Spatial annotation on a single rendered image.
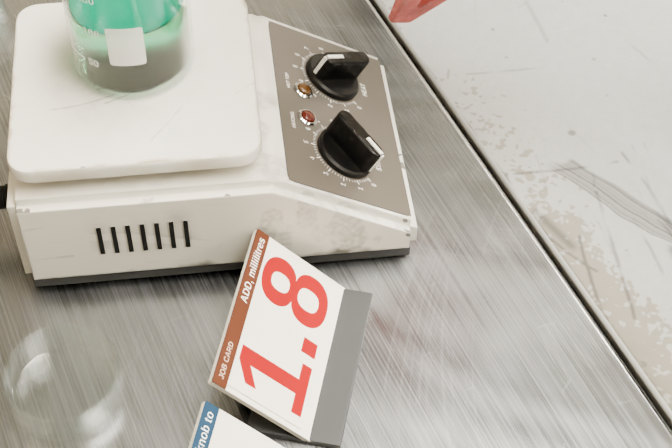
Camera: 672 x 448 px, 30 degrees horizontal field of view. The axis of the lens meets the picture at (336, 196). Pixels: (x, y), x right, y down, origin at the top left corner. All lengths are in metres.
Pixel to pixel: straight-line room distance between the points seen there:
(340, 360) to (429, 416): 0.05
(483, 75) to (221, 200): 0.22
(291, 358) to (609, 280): 0.18
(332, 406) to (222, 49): 0.19
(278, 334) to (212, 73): 0.13
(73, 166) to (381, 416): 0.19
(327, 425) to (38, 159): 0.18
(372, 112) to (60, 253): 0.18
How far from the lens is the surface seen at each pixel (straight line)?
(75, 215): 0.61
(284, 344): 0.60
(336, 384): 0.61
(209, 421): 0.56
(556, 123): 0.74
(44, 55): 0.65
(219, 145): 0.59
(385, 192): 0.64
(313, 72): 0.67
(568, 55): 0.78
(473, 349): 0.63
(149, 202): 0.60
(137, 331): 0.64
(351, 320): 0.63
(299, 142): 0.63
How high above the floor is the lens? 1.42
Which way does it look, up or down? 49 degrees down
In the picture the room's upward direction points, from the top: 1 degrees clockwise
